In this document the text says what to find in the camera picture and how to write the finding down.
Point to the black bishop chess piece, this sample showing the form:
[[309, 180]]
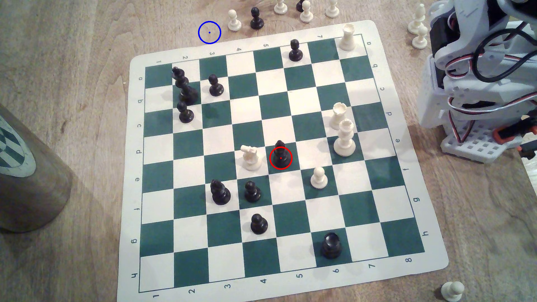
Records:
[[220, 193], [280, 157]]

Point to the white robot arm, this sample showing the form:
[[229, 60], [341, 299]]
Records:
[[461, 88]]

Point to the white knight chess piece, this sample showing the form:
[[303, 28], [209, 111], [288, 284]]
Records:
[[251, 159]]

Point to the black pawn chess piece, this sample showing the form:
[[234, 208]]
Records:
[[256, 21], [185, 114], [216, 87], [253, 193], [259, 225], [295, 52]]

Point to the white pawn chess piece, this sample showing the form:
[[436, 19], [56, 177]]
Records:
[[332, 10], [319, 179], [420, 38], [306, 13], [234, 23], [452, 291], [280, 7]]

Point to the white queen chess piece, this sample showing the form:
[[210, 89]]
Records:
[[345, 141]]

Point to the white rook chess piece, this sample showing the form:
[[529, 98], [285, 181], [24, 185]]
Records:
[[347, 38], [337, 115]]

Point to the tall black king piece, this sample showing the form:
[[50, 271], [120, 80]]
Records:
[[187, 94]]

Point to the black rook chess piece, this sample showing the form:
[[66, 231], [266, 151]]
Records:
[[331, 246]]

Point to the green and white chess mat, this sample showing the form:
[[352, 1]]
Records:
[[369, 209]]

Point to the white bishop chess piece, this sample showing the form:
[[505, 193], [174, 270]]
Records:
[[418, 21]]

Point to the stainless steel jug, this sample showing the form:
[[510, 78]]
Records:
[[29, 188]]

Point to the orange and black clamp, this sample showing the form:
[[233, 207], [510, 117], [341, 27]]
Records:
[[509, 131]]

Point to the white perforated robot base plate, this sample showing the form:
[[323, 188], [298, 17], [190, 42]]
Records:
[[470, 147]]

